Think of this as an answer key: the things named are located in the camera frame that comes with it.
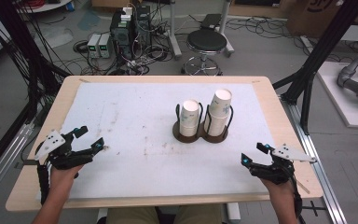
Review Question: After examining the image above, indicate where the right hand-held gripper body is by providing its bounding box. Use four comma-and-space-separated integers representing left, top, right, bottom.
247, 143, 318, 185

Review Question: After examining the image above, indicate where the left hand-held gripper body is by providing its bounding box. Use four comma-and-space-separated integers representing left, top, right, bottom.
34, 130, 94, 171

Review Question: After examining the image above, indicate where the dark double cup holder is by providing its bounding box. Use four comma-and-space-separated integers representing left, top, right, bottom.
172, 102, 235, 145

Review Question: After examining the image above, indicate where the white paper cup blue print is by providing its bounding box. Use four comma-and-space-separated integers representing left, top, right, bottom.
180, 98, 200, 128

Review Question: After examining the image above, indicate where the person's left hand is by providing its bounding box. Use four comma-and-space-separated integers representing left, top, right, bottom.
49, 163, 85, 189

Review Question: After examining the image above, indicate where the person's right hand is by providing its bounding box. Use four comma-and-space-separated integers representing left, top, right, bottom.
260, 177, 296, 201

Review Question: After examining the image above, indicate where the thin wooden stick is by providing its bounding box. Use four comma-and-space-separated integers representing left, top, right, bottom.
293, 176, 311, 195

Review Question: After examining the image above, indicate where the white table leg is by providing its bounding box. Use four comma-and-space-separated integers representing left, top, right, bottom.
225, 202, 241, 224

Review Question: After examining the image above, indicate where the tall stack of paper cups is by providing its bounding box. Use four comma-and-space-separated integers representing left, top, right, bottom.
203, 88, 233, 137

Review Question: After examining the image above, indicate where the white table mat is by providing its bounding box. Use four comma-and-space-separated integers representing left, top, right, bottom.
36, 81, 278, 201

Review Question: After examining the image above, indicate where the person's right leg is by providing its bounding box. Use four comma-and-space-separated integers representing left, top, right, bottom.
172, 203, 224, 224

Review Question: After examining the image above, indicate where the person's leg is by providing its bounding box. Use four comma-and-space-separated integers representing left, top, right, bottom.
172, 203, 224, 224
105, 206, 160, 224

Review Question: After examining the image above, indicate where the white floor platform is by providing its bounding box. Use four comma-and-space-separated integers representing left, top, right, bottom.
316, 61, 358, 130

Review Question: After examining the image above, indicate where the person's left leg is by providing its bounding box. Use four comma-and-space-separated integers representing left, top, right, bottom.
105, 206, 160, 224

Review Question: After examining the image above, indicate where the grey power supply unit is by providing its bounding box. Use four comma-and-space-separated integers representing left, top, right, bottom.
86, 33, 102, 60
98, 32, 113, 60

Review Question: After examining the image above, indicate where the black computer tower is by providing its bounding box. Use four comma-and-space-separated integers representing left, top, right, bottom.
109, 10, 135, 61
134, 4, 153, 49

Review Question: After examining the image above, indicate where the white stand leg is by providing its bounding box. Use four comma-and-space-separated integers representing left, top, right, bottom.
218, 0, 236, 59
166, 0, 184, 61

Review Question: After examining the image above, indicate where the black round stool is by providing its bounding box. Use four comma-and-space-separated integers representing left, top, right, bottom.
181, 28, 228, 77

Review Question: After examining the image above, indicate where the white adapter box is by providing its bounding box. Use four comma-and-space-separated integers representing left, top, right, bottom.
120, 6, 134, 22

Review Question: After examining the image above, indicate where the white round table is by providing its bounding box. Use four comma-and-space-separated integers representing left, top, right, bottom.
14, 0, 73, 14

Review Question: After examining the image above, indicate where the flat black device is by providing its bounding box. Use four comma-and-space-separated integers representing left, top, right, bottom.
200, 13, 224, 31

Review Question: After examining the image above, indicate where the brown cardboard box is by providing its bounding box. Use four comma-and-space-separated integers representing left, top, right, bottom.
285, 0, 358, 39

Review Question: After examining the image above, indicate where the aluminium floor rail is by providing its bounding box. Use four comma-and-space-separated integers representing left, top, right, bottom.
0, 121, 35, 209
280, 95, 348, 224

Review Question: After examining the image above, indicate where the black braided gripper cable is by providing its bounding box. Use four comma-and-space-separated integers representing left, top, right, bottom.
288, 173, 304, 219
36, 161, 51, 205

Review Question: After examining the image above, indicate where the black metal frame post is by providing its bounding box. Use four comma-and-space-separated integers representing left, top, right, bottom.
272, 0, 358, 135
0, 0, 73, 125

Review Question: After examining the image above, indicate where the tangle of floor cables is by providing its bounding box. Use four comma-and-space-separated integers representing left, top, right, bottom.
72, 38, 175, 77
226, 16, 306, 49

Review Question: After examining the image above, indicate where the red cable bundle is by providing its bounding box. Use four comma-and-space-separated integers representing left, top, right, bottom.
21, 0, 47, 9

